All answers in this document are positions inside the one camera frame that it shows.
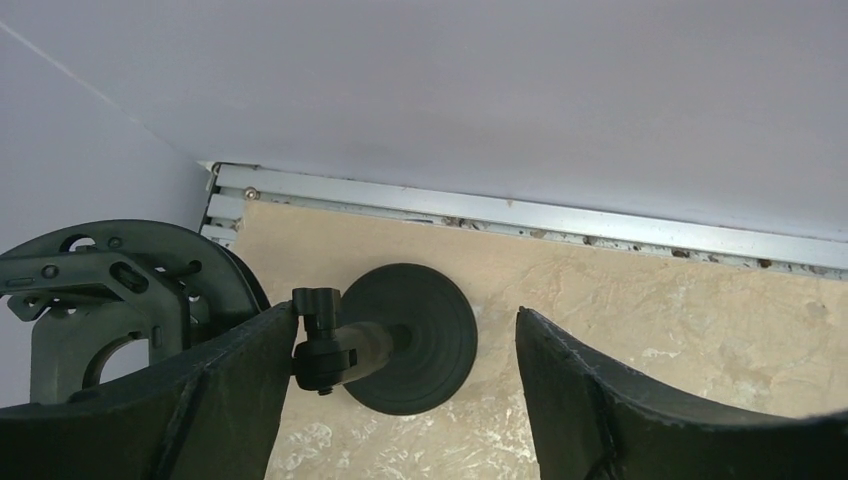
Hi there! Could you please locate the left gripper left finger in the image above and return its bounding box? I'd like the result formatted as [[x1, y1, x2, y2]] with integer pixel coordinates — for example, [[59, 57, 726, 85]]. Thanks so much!
[[1, 302, 298, 479]]

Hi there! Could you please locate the black round-base stand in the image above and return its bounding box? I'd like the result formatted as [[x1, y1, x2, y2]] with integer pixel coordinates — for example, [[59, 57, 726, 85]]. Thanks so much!
[[0, 219, 480, 417]]

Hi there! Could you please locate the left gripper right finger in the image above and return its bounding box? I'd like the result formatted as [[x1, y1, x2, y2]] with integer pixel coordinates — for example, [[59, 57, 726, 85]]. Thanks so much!
[[515, 307, 847, 479]]

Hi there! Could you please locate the aluminium table frame rail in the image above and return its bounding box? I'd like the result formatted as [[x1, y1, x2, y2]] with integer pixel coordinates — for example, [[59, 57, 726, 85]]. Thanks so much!
[[200, 163, 847, 281]]

